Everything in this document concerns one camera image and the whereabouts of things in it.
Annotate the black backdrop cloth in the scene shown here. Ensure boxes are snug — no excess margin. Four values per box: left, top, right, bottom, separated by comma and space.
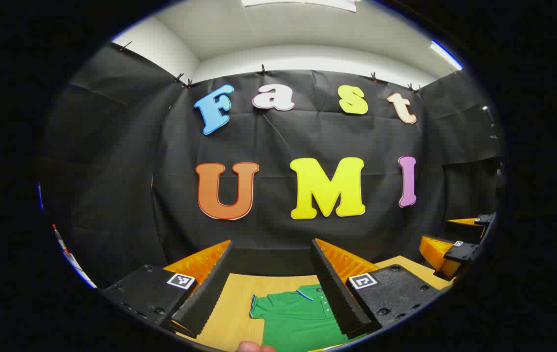
39, 42, 506, 289

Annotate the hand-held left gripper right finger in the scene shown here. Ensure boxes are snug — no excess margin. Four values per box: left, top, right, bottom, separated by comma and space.
310, 238, 444, 339

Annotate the white ceiling light panel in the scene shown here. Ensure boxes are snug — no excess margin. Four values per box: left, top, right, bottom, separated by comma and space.
242, 0, 357, 13

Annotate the white ceiling light strip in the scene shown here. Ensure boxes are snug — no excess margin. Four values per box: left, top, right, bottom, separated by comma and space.
430, 41, 463, 70

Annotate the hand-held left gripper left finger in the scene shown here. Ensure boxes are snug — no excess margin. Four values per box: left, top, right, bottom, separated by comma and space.
98, 239, 234, 339

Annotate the green T-shirt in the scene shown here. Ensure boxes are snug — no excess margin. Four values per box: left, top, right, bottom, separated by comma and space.
250, 285, 368, 352

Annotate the row of black cloth clips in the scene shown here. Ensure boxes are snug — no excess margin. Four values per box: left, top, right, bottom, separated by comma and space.
118, 41, 423, 93

